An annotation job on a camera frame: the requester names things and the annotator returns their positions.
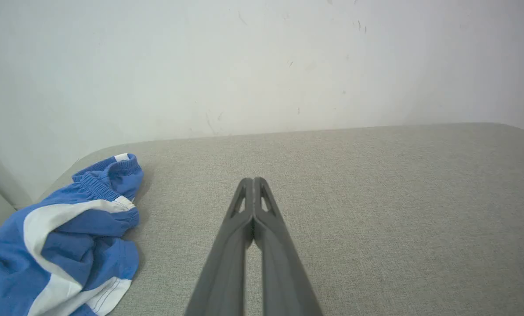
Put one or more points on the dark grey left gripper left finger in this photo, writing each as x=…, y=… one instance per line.
x=226, y=263

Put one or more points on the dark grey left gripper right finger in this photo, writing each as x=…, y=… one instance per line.
x=283, y=272

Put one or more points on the blue and white shorts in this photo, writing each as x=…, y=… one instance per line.
x=73, y=237

